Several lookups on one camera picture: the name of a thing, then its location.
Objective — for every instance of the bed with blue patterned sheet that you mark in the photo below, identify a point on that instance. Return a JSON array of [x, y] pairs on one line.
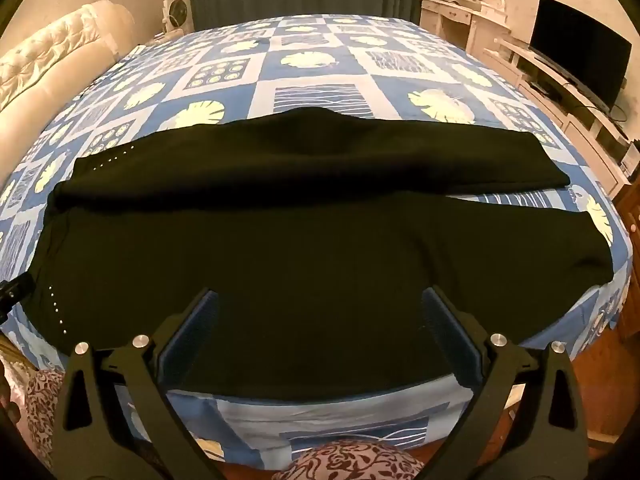
[[310, 45]]

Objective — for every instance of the wooden cabinet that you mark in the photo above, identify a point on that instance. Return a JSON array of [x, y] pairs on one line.
[[630, 270]]

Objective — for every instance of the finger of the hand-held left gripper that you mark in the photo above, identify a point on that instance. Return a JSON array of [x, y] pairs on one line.
[[17, 292]]

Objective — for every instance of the black pants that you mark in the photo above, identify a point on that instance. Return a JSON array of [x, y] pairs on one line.
[[300, 260]]

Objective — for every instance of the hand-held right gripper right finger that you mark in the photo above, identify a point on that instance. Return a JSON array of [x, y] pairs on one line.
[[447, 340]]

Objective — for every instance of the small white fan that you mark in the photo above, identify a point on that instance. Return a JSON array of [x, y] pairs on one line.
[[176, 12]]

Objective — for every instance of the wooden chair frame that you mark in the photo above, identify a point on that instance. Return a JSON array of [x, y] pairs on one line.
[[565, 95]]

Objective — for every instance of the person's floral patterned clothing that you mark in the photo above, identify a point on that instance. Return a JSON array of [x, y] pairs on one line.
[[350, 460]]

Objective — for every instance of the black flat screen television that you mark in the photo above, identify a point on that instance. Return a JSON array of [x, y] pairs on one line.
[[575, 45]]

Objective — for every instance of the white vanity dresser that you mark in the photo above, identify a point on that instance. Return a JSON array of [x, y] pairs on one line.
[[450, 20]]

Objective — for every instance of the white tufted headboard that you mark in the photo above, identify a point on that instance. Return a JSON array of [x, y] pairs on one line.
[[50, 55]]

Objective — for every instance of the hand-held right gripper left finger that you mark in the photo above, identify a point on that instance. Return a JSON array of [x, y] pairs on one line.
[[192, 340]]

